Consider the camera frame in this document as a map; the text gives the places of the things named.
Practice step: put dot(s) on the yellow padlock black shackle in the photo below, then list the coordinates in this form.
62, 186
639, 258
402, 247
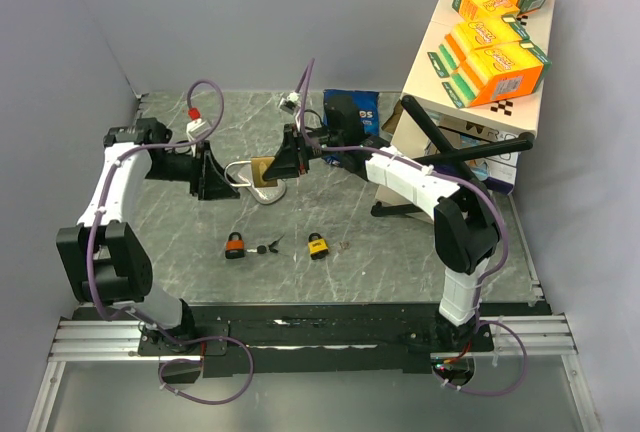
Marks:
318, 247

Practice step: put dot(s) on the white shelf board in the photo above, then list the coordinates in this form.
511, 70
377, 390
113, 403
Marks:
515, 115

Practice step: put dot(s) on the black head key bunch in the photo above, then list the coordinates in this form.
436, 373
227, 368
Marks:
270, 248

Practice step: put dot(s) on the brass padlock silver shackle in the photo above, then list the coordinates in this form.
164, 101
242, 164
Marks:
258, 166

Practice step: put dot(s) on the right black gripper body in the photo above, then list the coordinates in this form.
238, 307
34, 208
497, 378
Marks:
304, 152

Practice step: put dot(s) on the white cardboard box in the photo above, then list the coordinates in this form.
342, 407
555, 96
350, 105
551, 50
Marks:
498, 173

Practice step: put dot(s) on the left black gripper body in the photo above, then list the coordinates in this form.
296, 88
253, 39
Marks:
196, 168

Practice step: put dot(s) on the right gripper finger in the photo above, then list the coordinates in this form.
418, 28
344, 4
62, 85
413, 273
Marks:
289, 148
281, 170

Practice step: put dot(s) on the yellow sponge pack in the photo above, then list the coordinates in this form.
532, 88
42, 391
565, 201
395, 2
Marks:
492, 74
470, 36

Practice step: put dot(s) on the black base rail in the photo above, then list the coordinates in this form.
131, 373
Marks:
294, 338

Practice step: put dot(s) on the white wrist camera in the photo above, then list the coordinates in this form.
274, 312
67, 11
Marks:
290, 102
198, 128

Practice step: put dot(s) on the blue Doritos chip bag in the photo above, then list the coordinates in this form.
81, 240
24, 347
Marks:
367, 112

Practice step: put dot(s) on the black folding stand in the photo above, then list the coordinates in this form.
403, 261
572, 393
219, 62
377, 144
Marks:
452, 159

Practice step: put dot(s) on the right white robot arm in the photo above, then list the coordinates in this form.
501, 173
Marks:
467, 226

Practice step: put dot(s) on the front yellow sponge pack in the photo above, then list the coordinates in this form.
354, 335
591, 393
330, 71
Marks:
492, 74

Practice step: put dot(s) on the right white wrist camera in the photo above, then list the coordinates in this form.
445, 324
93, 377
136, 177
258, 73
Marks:
290, 102

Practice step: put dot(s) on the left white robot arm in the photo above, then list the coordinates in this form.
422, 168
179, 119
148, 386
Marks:
105, 262

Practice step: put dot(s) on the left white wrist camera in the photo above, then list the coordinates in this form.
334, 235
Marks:
198, 128

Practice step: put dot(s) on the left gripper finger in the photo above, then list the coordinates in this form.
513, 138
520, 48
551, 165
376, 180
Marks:
214, 174
215, 194

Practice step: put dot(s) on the orange black small padlock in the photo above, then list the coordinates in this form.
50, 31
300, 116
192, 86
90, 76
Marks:
235, 246

